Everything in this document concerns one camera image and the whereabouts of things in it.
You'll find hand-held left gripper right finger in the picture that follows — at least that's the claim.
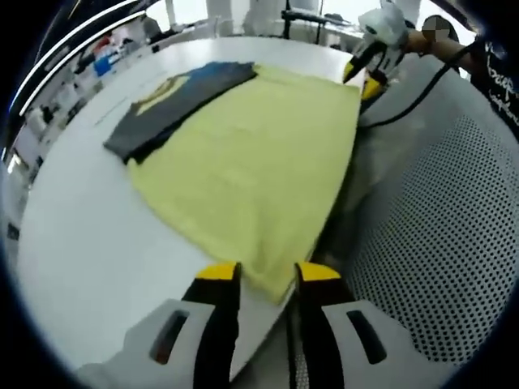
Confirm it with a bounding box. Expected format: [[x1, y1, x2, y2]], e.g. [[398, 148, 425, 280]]
[[285, 261, 451, 389]]

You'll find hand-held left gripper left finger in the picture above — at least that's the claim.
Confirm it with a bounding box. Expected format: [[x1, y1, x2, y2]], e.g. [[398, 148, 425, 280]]
[[76, 261, 242, 389]]

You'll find yellow blue grey garment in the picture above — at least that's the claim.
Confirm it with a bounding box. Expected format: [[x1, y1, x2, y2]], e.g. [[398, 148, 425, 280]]
[[103, 60, 362, 307]]

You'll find person's black printed shirt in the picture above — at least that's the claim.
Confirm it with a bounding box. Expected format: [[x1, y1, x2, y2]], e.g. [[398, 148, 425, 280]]
[[470, 36, 519, 143]]

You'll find white mesh chair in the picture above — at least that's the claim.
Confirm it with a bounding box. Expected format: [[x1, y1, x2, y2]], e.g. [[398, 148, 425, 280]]
[[315, 76, 519, 389]]

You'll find blue storage bin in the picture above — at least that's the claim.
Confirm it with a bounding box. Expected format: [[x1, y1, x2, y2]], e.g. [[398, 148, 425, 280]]
[[93, 56, 114, 76]]

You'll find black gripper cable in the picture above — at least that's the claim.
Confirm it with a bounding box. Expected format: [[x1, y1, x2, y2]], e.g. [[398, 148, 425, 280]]
[[358, 43, 483, 129]]

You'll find black frame desk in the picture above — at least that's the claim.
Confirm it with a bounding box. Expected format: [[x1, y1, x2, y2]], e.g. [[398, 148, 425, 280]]
[[281, 0, 326, 41]]

